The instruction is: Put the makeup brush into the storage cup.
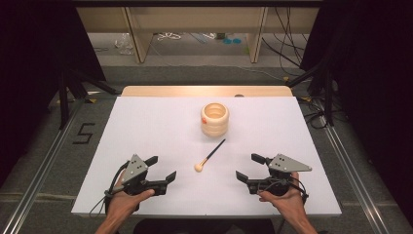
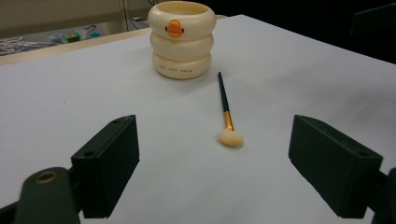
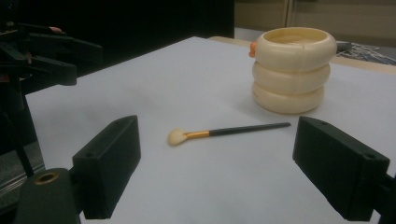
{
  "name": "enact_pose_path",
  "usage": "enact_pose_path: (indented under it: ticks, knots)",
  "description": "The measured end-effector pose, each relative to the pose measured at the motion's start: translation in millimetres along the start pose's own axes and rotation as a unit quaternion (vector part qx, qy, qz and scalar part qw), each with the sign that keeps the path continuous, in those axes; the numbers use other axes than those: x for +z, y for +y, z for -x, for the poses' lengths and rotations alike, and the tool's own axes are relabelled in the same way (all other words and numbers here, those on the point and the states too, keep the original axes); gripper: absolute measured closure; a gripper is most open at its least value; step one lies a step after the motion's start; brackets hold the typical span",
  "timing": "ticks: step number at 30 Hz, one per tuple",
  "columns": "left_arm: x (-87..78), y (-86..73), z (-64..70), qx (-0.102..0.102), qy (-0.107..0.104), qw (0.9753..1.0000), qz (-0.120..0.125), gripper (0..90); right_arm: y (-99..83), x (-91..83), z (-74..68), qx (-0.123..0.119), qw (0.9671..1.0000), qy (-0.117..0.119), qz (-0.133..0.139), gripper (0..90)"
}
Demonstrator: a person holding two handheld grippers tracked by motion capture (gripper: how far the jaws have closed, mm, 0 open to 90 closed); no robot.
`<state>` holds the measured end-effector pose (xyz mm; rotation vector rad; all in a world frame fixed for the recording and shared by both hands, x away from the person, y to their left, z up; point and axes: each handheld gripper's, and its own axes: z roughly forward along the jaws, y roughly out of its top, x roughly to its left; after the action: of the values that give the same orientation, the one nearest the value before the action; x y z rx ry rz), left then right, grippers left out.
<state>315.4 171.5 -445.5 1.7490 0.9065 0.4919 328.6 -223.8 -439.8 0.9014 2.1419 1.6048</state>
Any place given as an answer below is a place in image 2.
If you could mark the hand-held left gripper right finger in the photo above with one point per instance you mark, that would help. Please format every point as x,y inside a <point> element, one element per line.
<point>330,161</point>

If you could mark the cream ringed duck-beak holder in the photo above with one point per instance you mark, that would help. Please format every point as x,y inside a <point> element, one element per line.
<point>181,40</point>

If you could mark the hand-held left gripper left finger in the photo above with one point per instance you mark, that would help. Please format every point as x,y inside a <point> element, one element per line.
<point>106,168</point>

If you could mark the pale cluttered pile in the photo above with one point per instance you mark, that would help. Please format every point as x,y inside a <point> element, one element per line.
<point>14,46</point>

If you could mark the blue small object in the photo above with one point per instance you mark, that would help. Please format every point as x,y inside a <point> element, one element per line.
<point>94,34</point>

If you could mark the dark object in background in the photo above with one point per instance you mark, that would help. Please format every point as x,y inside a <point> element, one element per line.
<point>373,20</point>

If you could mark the small green box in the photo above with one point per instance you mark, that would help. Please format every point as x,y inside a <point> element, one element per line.
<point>71,37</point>

